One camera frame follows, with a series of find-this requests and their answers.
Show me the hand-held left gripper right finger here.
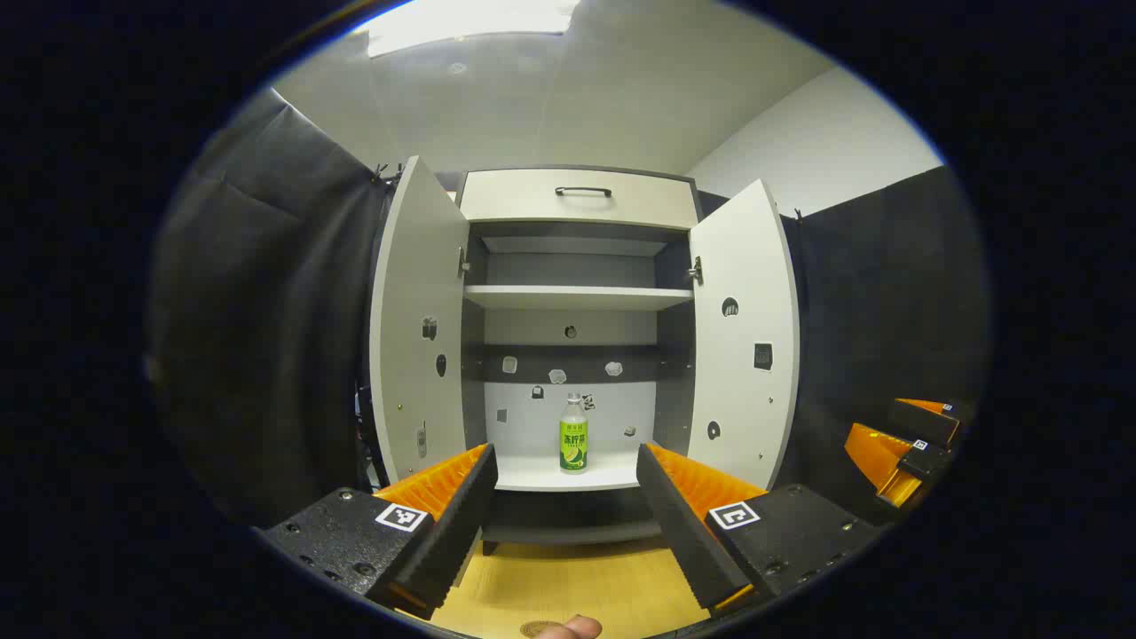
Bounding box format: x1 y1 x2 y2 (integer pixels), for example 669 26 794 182
635 442 888 618

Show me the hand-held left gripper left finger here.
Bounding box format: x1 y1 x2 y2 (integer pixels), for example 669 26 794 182
253 442 500 622

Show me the green label drink bottle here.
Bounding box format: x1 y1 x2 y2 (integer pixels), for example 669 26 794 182
558 392 589 475

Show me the white cabinet door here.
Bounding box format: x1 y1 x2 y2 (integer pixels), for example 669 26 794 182
368 155 471 485
688 179 801 491

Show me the white cabinet shelf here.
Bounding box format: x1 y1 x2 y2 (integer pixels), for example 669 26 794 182
463 284 695 312

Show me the grey and white cabinet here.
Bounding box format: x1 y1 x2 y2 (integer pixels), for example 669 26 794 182
457 164 702 547

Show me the white cabinet drawer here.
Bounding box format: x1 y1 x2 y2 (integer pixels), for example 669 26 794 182
460 169 700 232

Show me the black backdrop cloth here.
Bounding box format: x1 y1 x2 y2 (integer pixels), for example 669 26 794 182
146 89 990 525

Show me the ceiling light panel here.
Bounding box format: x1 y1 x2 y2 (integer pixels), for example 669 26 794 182
367 0 582 59

